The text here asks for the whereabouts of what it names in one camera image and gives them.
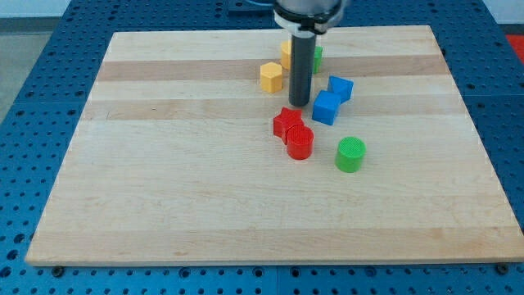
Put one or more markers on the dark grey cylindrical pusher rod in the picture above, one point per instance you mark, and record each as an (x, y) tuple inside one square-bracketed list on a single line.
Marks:
[(301, 70)]

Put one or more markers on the blue triangle block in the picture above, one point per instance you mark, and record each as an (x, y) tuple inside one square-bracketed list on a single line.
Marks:
[(340, 86)]

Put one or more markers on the green block behind rod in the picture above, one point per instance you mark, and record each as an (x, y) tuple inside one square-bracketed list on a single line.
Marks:
[(318, 56)]

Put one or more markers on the yellow block behind rod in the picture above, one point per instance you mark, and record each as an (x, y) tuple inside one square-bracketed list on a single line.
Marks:
[(285, 50)]

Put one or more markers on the yellow hexagon block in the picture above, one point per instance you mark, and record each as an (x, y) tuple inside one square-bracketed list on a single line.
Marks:
[(271, 77)]

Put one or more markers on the blue cube block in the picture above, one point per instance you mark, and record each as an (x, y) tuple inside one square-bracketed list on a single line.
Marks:
[(326, 107)]

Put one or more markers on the red star block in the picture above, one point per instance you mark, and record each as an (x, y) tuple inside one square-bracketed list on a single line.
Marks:
[(285, 120)]

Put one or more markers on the red cylinder block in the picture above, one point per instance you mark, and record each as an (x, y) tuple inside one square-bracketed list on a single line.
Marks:
[(300, 142)]

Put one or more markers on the green cylinder block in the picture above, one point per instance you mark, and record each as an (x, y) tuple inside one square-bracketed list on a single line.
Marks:
[(350, 154)]

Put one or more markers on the wooden board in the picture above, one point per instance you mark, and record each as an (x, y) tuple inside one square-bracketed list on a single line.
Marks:
[(174, 161)]

